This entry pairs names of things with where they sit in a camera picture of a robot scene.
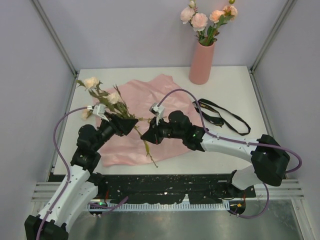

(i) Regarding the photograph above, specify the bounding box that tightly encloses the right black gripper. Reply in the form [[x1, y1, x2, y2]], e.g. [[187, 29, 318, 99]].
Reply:
[[141, 116, 185, 145]]

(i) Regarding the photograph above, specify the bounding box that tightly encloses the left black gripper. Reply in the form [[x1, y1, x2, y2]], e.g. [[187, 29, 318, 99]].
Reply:
[[92, 112, 138, 152]]

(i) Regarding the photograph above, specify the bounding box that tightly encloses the pink artificial flower bunch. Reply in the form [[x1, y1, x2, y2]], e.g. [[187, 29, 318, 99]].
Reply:
[[76, 77, 158, 168]]

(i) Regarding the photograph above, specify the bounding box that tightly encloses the pink tissue paper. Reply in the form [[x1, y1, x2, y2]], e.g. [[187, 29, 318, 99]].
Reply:
[[99, 74, 202, 167]]

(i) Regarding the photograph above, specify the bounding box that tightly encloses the black ribbon gold lettering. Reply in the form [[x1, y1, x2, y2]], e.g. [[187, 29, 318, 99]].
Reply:
[[192, 98, 252, 136]]

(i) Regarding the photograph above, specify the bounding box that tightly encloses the pink flower stem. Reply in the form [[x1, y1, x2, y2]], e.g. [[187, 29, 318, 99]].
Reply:
[[180, 0, 212, 47], [205, 0, 238, 46]]

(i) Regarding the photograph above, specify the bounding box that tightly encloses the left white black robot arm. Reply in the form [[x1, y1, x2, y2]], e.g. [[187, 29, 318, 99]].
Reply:
[[24, 113, 138, 240]]

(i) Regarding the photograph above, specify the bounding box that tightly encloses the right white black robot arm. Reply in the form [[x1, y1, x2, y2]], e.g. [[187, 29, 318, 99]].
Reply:
[[141, 110, 290, 197]]

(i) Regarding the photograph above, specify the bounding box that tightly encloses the pink tapered vase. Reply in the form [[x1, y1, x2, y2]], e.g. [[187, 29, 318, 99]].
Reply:
[[188, 42, 215, 85]]

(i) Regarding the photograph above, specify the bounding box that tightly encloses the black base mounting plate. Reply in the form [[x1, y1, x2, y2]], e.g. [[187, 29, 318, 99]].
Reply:
[[92, 173, 256, 205]]

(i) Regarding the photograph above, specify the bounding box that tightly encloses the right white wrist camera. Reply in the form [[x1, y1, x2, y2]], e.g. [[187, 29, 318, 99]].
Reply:
[[149, 102, 165, 126]]

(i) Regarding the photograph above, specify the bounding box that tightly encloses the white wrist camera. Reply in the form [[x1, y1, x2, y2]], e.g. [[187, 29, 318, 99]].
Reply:
[[92, 103, 110, 122], [149, 102, 165, 126]]

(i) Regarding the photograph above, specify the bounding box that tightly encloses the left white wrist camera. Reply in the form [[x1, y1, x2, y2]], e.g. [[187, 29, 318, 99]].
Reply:
[[92, 103, 110, 122]]

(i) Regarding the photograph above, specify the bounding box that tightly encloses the white slotted cable duct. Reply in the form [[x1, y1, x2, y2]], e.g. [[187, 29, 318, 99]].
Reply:
[[72, 201, 230, 212]]

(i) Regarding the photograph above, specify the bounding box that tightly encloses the aluminium front rail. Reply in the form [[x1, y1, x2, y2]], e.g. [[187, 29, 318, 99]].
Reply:
[[31, 179, 305, 202]]

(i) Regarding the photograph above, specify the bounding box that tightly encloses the left aluminium frame post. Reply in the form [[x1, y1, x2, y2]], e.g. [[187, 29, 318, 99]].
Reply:
[[31, 0, 78, 77]]

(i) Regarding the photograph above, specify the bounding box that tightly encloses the aluminium frame post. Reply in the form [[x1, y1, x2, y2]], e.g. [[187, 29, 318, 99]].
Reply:
[[31, 0, 78, 77], [249, 0, 297, 75]]

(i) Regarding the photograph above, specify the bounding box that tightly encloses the right aluminium frame post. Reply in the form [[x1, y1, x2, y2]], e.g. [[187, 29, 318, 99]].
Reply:
[[249, 0, 297, 75]]

